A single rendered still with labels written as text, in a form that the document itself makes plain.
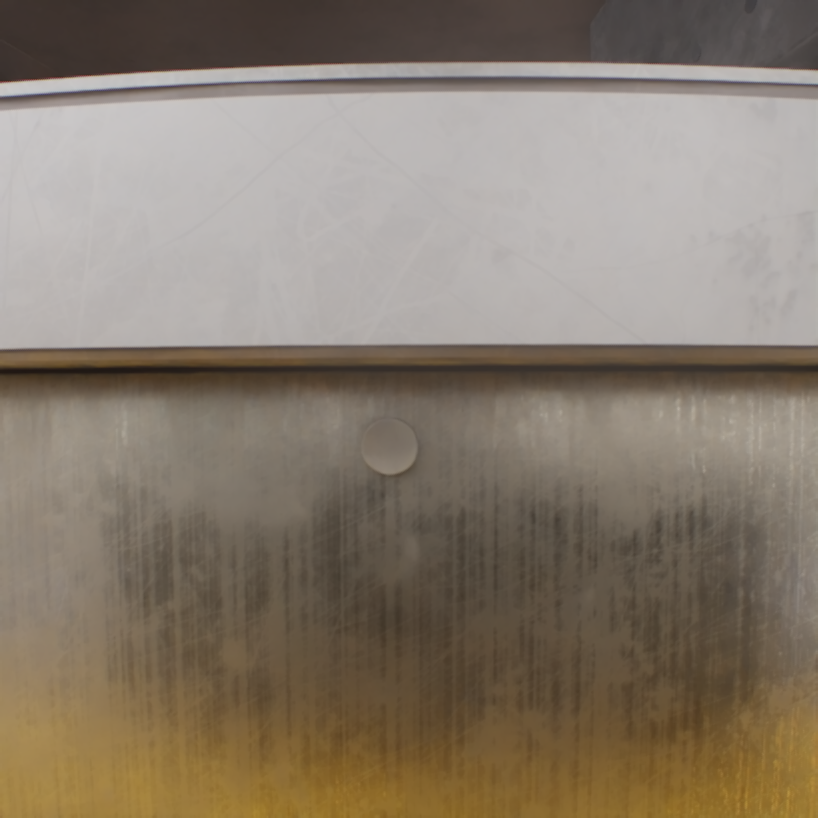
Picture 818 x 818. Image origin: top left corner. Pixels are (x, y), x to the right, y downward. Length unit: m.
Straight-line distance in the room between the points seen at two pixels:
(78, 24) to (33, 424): 1.14
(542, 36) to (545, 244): 1.13
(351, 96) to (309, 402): 0.08
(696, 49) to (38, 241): 0.57
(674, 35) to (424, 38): 0.64
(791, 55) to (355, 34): 0.84
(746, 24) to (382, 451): 0.49
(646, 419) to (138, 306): 0.14
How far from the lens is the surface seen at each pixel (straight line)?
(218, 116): 0.18
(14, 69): 1.06
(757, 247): 0.19
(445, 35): 1.27
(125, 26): 1.31
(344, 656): 0.20
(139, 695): 0.23
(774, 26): 0.58
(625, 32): 0.81
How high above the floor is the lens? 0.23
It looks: 1 degrees down
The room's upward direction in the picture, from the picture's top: straight up
